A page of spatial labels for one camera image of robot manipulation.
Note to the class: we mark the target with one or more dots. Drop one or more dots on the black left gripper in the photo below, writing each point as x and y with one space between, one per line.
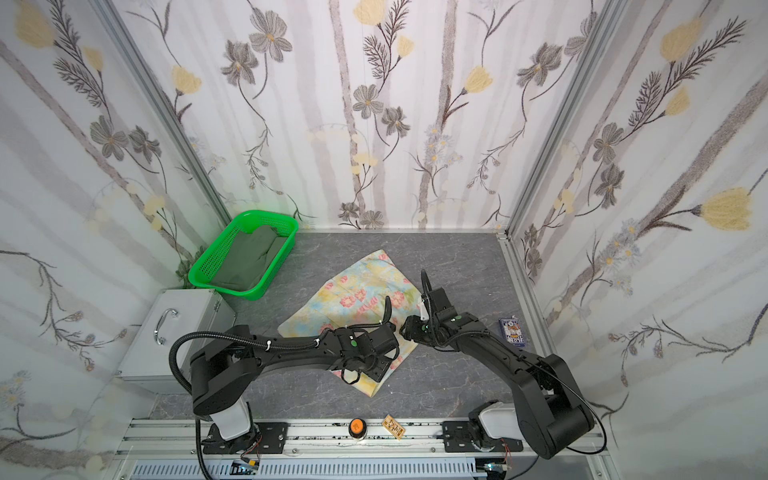
384 335

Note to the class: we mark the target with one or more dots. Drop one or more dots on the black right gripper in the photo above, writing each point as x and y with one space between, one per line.
417 327

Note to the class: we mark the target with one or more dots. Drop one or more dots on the pastel floral skirt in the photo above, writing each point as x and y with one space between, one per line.
356 296

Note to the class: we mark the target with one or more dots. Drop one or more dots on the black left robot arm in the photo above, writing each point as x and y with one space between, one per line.
216 368

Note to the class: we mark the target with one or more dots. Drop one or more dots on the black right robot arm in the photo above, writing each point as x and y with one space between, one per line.
550 410

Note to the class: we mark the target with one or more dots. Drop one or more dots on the small wooden tag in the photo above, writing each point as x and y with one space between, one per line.
395 428

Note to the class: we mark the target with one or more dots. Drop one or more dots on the orange emergency stop button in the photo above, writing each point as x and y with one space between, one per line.
357 429

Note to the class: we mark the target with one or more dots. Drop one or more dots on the green plastic basket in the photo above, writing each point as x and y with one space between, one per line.
203 270

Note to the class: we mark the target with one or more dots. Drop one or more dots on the dark green folded skirt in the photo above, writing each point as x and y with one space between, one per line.
248 259

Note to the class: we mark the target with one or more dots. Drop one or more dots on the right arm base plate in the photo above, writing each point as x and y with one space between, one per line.
468 436

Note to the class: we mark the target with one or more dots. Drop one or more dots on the white slotted cable duct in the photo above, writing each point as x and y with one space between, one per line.
354 468

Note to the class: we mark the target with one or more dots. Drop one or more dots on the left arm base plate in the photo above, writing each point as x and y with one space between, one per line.
264 437

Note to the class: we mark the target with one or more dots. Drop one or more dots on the grey metal box with handle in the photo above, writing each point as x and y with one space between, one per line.
175 312

